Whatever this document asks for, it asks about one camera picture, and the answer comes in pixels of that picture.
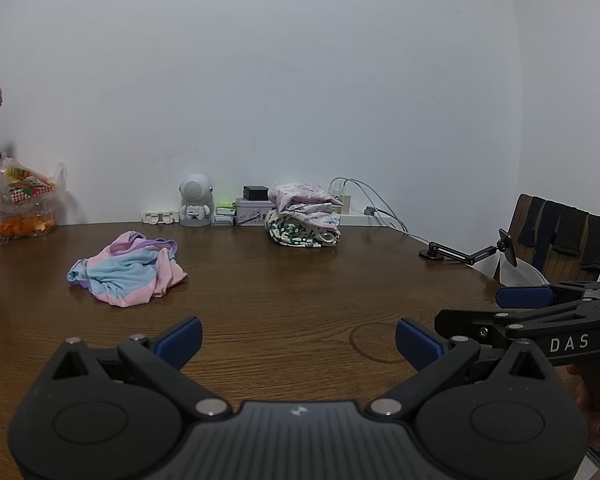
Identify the small black box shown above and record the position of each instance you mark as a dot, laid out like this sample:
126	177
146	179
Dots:
256	193

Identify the orange fruit pile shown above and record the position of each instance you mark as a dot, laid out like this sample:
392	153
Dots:
25	226

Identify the small green white box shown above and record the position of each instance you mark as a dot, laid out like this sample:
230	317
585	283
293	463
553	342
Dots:
225	212

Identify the wooden chair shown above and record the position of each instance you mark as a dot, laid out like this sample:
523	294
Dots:
514	217

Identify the white charger plug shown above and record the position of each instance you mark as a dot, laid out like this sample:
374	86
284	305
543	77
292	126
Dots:
344	200

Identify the white robot-shaped speaker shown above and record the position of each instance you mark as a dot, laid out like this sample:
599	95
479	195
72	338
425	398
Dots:
195	192

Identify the person's right hand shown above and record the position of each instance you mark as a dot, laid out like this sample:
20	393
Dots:
592	420

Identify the clear plastic snack bag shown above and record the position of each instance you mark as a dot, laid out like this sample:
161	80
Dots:
27	190

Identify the pink and blue tank top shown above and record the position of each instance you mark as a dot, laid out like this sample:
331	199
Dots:
125	275

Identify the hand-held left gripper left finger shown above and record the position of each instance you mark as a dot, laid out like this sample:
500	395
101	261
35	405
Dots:
180	342

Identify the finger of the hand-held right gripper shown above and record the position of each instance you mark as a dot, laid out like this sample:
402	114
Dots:
522	296
460	322

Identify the grey plug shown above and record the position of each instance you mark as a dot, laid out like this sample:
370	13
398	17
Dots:
370	210

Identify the grey tin box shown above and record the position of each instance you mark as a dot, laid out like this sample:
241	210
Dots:
252	212

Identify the dark cloth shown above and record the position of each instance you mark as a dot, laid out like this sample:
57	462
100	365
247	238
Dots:
599	245
530	220
570	232
547	240

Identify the folded white green-dotted cloth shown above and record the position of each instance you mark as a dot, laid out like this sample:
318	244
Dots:
295	232

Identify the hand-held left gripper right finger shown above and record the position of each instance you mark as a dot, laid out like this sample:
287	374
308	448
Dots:
420	342

